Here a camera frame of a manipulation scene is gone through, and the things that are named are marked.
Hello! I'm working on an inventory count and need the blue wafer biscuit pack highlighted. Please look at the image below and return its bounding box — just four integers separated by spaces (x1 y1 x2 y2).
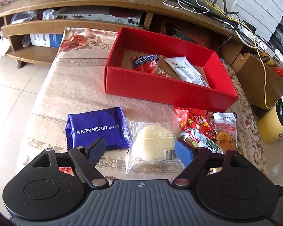
65 106 132 150

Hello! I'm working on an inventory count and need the yellow bucket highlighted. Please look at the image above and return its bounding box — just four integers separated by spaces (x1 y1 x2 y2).
257 96 283 144

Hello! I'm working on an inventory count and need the silver snack pouch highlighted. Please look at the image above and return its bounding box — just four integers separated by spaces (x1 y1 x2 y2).
165 57 210 87

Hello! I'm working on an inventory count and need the blue white box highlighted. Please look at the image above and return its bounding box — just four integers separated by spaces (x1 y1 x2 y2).
29 34 63 48

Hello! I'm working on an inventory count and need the round rice cracker pack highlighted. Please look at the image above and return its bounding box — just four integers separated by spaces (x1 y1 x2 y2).
125 120 183 174

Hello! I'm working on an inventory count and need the black wifi router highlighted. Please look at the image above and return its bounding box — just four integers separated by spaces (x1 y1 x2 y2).
174 0 239 21

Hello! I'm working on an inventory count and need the white Kaprons wafer pack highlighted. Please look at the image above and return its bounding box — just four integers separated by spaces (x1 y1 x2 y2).
179 129 223 153

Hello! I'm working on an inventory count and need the brown cardboard box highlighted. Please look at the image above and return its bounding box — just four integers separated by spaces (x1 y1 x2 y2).
231 53 283 110

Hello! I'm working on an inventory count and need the orange meat floss cake pack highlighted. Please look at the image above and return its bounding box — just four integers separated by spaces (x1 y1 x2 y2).
212 112 237 153

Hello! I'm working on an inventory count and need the silver media player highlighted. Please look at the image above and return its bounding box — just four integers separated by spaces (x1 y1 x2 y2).
42 6 142 27

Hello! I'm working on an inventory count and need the wooden TV stand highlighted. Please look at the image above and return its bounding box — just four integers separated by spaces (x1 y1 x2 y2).
0 0 243 66

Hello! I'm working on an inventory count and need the red cardboard box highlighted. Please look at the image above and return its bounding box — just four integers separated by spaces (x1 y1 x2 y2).
104 27 238 112

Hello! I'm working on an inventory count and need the blue orange spicy snack bag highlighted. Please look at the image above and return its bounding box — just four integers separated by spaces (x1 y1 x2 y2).
131 55 160 74

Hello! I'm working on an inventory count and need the yellow cable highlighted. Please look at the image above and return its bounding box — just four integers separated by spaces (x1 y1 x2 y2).
191 0 278 109

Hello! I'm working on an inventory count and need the red Trolli candy bag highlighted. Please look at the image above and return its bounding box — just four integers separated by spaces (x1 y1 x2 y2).
174 107 215 139

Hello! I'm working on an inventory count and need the white power strip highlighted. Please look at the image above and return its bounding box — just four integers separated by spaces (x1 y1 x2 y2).
236 25 283 68

